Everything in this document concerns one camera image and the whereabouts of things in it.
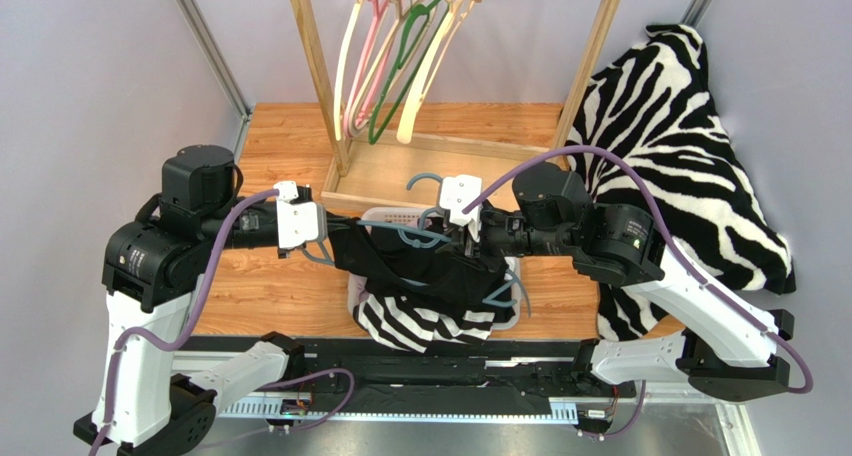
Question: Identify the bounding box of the grey blue hanger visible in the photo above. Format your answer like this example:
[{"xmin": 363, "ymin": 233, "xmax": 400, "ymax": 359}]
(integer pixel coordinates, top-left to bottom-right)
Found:
[{"xmin": 302, "ymin": 171, "xmax": 534, "ymax": 318}]

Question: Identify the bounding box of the striped tank top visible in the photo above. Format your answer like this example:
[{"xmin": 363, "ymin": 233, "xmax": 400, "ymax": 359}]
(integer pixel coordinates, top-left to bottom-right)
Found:
[{"xmin": 347, "ymin": 293, "xmax": 496, "ymax": 354}]

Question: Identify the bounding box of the green hanger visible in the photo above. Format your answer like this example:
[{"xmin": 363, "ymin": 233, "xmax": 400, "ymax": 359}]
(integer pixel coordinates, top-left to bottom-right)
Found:
[{"xmin": 367, "ymin": 0, "xmax": 444, "ymax": 145}]

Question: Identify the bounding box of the light pink hanger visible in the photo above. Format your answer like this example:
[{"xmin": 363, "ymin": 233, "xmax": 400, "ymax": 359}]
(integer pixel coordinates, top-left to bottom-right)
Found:
[{"xmin": 342, "ymin": 0, "xmax": 412, "ymax": 138}]

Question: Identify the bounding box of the beige wooden hanger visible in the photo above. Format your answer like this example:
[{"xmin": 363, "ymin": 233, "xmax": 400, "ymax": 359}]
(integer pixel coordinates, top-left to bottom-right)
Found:
[{"xmin": 396, "ymin": 0, "xmax": 482, "ymax": 144}]

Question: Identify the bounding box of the cream hanger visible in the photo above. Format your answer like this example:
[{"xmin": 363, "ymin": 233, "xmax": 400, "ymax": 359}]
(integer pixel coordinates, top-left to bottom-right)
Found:
[{"xmin": 332, "ymin": 0, "xmax": 366, "ymax": 143}]

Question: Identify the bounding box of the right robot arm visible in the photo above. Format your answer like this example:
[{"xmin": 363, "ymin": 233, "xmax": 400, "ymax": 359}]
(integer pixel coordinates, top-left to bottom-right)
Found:
[{"xmin": 437, "ymin": 162, "xmax": 794, "ymax": 403}]

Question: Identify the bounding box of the white plastic basket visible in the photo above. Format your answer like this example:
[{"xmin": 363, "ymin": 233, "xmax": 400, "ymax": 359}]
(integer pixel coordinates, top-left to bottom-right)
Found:
[{"xmin": 347, "ymin": 207, "xmax": 531, "ymax": 331}]

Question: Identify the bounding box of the wooden clothes rack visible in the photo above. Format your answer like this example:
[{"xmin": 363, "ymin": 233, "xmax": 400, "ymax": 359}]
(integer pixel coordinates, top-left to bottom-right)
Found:
[{"xmin": 290, "ymin": 0, "xmax": 621, "ymax": 213}]

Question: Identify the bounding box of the zebra print blanket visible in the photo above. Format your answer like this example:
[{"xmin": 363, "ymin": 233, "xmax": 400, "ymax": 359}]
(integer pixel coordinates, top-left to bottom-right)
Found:
[{"xmin": 564, "ymin": 23, "xmax": 797, "ymax": 343}]

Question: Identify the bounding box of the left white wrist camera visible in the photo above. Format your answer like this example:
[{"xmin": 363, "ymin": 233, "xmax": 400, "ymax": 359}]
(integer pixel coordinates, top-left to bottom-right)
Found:
[{"xmin": 273, "ymin": 181, "xmax": 327, "ymax": 242}]

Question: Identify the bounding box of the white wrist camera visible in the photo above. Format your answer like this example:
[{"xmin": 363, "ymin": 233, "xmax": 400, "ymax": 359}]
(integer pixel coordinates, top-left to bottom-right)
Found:
[
  {"xmin": 273, "ymin": 181, "xmax": 327, "ymax": 242},
  {"xmin": 437, "ymin": 175, "xmax": 483, "ymax": 238}
]

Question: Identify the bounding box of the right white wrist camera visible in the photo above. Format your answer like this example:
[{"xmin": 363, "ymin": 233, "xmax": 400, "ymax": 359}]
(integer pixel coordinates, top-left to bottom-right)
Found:
[{"xmin": 437, "ymin": 175, "xmax": 483, "ymax": 238}]

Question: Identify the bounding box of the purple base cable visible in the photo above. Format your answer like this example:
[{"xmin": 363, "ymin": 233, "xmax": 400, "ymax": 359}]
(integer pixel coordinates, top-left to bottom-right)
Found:
[{"xmin": 259, "ymin": 368, "xmax": 355, "ymax": 432}]

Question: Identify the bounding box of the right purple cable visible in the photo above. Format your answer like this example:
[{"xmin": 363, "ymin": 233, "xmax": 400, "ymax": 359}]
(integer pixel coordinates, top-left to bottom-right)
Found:
[{"xmin": 462, "ymin": 144, "xmax": 815, "ymax": 395}]

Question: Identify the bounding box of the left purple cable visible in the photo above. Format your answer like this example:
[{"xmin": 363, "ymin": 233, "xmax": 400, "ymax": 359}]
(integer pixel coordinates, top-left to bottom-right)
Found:
[{"xmin": 88, "ymin": 187, "xmax": 281, "ymax": 456}]

